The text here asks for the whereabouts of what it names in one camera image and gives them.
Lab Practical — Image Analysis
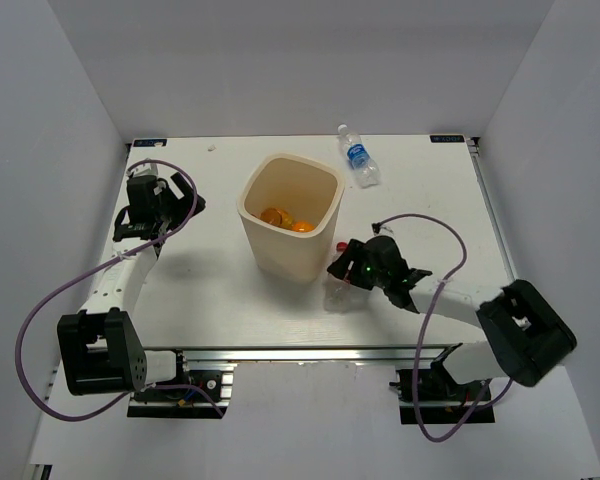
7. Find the blue table label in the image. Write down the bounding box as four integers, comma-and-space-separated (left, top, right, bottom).
429, 134, 465, 144
132, 138, 167, 148

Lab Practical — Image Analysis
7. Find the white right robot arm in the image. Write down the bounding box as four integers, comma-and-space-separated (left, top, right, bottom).
327, 235, 577, 399

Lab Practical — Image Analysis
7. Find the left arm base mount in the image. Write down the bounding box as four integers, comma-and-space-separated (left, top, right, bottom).
127, 350, 236, 420

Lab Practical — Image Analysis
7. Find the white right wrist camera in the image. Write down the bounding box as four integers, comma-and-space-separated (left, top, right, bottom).
372, 222, 395, 238

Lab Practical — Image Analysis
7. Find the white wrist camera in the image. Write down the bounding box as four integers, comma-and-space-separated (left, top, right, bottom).
372, 222, 395, 238
126, 159, 159, 179

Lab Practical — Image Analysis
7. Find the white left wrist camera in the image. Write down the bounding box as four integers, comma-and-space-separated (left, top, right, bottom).
126, 159, 159, 179

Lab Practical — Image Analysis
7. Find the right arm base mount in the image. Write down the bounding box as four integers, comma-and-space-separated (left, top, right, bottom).
388, 344, 497, 425

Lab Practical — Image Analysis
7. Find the left blue table label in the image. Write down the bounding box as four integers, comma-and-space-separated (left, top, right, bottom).
132, 138, 167, 148

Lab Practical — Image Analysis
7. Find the orange juice bottle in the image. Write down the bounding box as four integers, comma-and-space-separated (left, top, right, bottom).
259, 207, 294, 230
292, 221, 315, 233

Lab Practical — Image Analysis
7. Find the clear bottle blue label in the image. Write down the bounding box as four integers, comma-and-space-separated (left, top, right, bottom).
337, 124, 380, 188

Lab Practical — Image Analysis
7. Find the clear bottle red cap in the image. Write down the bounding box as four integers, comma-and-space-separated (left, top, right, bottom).
323, 241, 371, 313

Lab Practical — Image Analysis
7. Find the cream plastic bin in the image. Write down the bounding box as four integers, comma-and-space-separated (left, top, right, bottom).
237, 153, 345, 283

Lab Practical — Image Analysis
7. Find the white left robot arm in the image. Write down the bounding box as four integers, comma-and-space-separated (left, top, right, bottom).
57, 166, 205, 399

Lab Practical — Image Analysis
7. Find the right blue table label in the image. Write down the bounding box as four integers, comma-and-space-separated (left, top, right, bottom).
429, 134, 465, 144

